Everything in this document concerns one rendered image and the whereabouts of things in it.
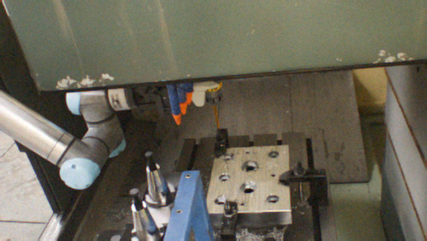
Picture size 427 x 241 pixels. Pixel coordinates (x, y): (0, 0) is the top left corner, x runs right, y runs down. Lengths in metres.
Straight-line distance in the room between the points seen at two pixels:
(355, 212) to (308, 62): 1.16
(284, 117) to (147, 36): 1.41
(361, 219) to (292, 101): 0.62
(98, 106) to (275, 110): 1.09
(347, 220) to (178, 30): 1.22
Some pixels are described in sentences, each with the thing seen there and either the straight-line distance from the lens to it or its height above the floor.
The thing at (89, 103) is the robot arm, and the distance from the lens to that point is 1.09.
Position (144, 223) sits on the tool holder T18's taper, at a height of 1.26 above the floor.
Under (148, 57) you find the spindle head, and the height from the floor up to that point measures 1.58.
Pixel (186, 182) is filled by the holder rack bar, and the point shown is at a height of 1.23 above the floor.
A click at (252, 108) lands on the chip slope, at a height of 0.78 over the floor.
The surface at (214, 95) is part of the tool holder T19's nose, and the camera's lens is 1.02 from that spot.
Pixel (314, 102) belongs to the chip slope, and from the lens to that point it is 2.04.
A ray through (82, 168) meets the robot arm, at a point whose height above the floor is 1.28.
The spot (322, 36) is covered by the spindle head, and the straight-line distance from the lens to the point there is 0.62.
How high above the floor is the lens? 1.83
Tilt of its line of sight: 32 degrees down
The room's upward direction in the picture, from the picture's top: 10 degrees counter-clockwise
